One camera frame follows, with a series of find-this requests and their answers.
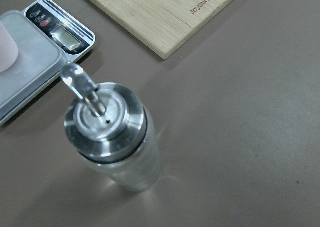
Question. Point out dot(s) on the glass sauce bottle steel spout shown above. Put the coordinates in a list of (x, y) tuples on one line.
[(112, 131)]

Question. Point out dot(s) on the pink plastic cup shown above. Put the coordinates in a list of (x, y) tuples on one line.
[(9, 50)]

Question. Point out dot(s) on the wooden cutting board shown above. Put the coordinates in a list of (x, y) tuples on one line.
[(162, 25)]

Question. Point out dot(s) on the silver digital kitchen scale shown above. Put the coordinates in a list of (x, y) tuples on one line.
[(46, 38)]

